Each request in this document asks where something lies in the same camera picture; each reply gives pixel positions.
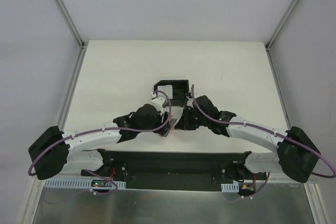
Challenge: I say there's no tan leather card holder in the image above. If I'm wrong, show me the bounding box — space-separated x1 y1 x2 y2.
158 115 178 137

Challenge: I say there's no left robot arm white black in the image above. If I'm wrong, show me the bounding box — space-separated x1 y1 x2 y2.
28 104 173 180

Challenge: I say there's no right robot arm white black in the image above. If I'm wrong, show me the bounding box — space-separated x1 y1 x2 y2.
175 95 319 183

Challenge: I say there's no white cards stack in tray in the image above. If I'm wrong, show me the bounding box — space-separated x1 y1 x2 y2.
157 84 173 99

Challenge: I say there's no black card tray box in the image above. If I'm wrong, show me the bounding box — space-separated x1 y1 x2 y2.
153 80 189 107

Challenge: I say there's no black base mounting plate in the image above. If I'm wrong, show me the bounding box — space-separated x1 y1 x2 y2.
92 149 267 191

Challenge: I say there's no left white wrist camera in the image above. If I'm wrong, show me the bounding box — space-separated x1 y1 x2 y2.
151 92 170 114

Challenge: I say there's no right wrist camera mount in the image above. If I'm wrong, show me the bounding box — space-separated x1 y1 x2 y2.
185 92 193 101

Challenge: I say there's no right white cable duct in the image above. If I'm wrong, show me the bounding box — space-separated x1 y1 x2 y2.
220 182 239 193

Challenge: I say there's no white cable duct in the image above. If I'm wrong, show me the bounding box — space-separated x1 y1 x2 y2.
220 182 239 193
44 178 126 190

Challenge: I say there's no left white cable duct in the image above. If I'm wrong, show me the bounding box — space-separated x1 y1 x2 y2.
44 178 126 190

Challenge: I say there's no left table side rail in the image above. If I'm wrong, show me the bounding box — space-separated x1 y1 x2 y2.
57 44 87 130

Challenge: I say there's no right aluminium frame post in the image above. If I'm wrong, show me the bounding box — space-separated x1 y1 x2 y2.
264 0 320 51

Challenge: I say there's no aluminium frame post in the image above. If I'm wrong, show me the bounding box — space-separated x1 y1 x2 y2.
40 0 89 50
264 0 320 51

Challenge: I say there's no left aluminium frame post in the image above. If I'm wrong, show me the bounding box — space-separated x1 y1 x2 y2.
40 0 89 50

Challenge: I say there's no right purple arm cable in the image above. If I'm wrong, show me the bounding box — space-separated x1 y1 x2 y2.
190 84 336 178

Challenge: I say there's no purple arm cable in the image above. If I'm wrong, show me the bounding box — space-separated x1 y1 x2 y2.
190 84 336 178
28 90 173 177

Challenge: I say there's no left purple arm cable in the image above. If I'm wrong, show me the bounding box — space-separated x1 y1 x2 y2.
28 90 173 177

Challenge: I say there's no aluminium cross rail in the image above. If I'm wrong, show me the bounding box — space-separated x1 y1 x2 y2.
307 174 319 184

